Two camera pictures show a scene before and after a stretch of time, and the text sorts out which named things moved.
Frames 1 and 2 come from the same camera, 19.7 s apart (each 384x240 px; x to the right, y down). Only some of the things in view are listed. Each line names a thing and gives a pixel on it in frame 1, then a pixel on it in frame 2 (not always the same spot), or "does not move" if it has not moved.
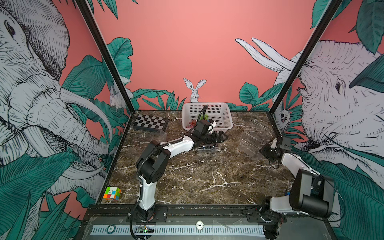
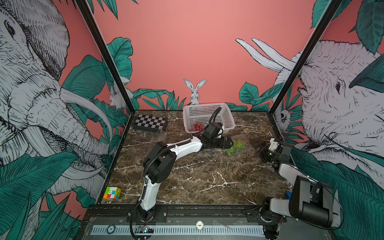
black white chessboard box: [151, 123] does not move
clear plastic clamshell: [254, 136] to [243, 145]
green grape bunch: [206, 116] to [237, 145]
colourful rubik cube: [112, 192] does not move
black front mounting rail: [129, 214] does not move
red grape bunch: [191, 124] to [197, 126]
